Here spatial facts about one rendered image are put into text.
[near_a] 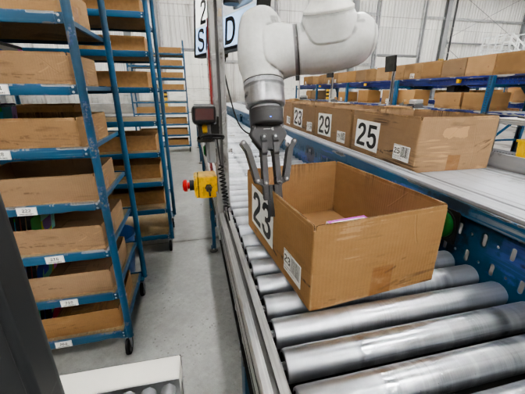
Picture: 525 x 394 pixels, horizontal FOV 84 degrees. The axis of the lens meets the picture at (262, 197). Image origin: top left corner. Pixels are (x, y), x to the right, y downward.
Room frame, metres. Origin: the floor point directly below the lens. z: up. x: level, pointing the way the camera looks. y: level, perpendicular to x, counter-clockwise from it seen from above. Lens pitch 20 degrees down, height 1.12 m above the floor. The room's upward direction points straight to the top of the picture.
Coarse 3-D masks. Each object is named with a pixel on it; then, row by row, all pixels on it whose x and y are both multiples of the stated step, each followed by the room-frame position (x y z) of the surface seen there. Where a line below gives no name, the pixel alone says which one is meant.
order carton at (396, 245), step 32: (288, 192) 0.83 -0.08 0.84; (320, 192) 0.87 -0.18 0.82; (352, 192) 0.80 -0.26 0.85; (384, 192) 0.68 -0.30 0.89; (416, 192) 0.59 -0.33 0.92; (288, 224) 0.52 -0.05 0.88; (320, 224) 0.43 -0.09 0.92; (352, 224) 0.45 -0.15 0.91; (384, 224) 0.47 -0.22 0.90; (416, 224) 0.50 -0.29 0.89; (320, 256) 0.43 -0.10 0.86; (352, 256) 0.45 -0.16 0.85; (384, 256) 0.48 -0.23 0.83; (416, 256) 0.50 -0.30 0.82; (320, 288) 0.43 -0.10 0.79; (352, 288) 0.46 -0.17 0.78; (384, 288) 0.48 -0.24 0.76
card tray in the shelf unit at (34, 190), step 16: (48, 160) 1.26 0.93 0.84; (64, 160) 1.27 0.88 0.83; (80, 160) 1.29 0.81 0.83; (0, 176) 1.13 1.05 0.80; (16, 176) 1.22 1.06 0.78; (32, 176) 1.24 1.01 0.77; (48, 176) 1.25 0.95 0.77; (64, 176) 1.01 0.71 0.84; (80, 176) 1.02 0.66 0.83; (112, 176) 1.28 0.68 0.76; (16, 192) 0.97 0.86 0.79; (32, 192) 0.98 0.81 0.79; (48, 192) 0.99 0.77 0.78; (64, 192) 1.00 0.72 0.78; (80, 192) 1.02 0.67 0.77; (96, 192) 1.03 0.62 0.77
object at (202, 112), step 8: (200, 104) 0.81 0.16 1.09; (208, 104) 0.81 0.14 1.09; (192, 112) 0.78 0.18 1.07; (200, 112) 0.78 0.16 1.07; (208, 112) 0.79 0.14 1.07; (192, 120) 0.80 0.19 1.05; (200, 120) 0.78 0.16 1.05; (208, 120) 0.78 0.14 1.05; (200, 128) 0.84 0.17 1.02; (208, 128) 0.84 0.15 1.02; (200, 136) 0.83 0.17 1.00
